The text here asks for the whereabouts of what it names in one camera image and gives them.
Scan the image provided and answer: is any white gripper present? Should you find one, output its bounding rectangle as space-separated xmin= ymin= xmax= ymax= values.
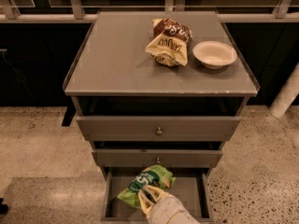
xmin=138 ymin=185 xmax=191 ymax=224

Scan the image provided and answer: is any green rice chip bag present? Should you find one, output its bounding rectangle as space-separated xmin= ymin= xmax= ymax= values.
xmin=117 ymin=164 xmax=176 ymax=209

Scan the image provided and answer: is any brown yellow chip bag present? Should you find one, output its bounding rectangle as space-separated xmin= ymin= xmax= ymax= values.
xmin=145 ymin=18 xmax=192 ymax=67

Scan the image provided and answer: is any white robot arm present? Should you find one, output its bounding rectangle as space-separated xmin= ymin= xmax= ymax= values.
xmin=138 ymin=185 xmax=200 ymax=224

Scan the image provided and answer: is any grey bottom drawer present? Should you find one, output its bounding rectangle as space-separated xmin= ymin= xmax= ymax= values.
xmin=100 ymin=168 xmax=216 ymax=224

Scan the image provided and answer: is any grey drawer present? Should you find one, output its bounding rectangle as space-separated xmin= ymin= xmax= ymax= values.
xmin=100 ymin=168 xmax=216 ymax=224
xmin=77 ymin=116 xmax=240 ymax=142
xmin=93 ymin=149 xmax=222 ymax=168

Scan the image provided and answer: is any grey middle drawer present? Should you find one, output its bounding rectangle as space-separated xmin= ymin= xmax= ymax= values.
xmin=93 ymin=149 xmax=222 ymax=168

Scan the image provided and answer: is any brass top drawer knob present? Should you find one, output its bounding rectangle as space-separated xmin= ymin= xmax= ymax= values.
xmin=156 ymin=127 xmax=164 ymax=136

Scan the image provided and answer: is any grey top drawer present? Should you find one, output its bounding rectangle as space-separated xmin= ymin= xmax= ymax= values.
xmin=77 ymin=116 xmax=240 ymax=142

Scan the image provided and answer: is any grey drawer cabinet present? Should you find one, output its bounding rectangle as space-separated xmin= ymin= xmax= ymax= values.
xmin=62 ymin=10 xmax=261 ymax=224

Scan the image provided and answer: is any black object at floor edge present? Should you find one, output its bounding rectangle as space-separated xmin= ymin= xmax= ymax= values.
xmin=0 ymin=198 xmax=8 ymax=215

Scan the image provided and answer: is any white paper bowl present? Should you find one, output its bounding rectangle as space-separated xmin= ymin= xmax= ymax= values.
xmin=192 ymin=41 xmax=237 ymax=69

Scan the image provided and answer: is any white pole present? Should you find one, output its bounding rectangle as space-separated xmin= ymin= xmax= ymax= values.
xmin=269 ymin=63 xmax=299 ymax=118

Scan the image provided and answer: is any white metal railing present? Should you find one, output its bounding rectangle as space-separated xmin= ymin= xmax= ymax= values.
xmin=0 ymin=0 xmax=299 ymax=23

